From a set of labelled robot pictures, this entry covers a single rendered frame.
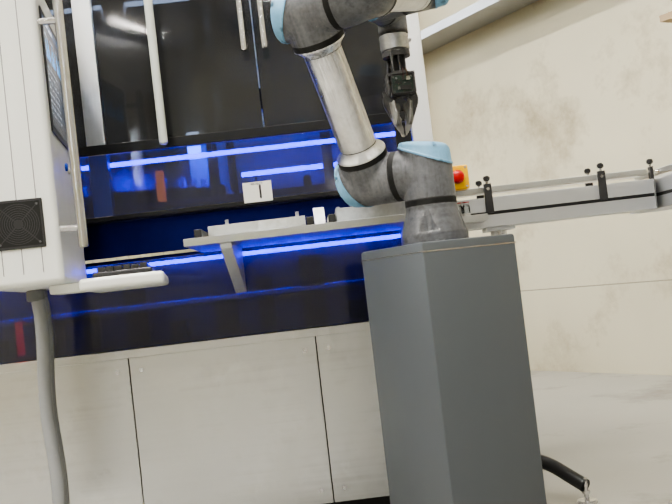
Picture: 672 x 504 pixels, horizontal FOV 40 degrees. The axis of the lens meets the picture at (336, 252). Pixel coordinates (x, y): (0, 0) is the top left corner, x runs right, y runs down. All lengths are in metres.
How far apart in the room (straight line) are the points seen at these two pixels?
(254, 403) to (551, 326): 3.64
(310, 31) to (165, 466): 1.41
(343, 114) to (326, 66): 0.11
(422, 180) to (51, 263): 0.89
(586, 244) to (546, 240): 0.35
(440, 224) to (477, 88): 4.58
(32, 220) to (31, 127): 0.22
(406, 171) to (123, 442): 1.25
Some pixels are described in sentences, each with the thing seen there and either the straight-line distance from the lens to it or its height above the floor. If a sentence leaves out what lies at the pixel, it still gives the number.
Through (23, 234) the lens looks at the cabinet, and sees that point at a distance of 2.29.
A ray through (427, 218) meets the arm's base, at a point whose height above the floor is 0.84.
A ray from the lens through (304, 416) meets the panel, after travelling 2.76.
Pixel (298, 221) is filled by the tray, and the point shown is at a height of 0.90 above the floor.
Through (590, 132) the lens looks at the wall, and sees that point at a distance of 5.79.
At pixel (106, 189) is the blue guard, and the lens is 2.82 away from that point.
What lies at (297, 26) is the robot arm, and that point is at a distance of 1.97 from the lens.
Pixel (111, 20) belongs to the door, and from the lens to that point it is 2.92.
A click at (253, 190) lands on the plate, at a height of 1.03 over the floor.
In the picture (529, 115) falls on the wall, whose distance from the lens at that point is 6.17.
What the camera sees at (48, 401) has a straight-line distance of 2.61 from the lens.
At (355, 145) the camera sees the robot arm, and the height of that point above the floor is 1.02.
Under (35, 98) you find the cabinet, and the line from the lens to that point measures 2.34.
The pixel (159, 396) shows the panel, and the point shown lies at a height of 0.46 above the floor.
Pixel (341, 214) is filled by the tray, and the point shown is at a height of 0.90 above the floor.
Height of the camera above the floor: 0.73
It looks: 2 degrees up
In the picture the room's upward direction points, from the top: 7 degrees counter-clockwise
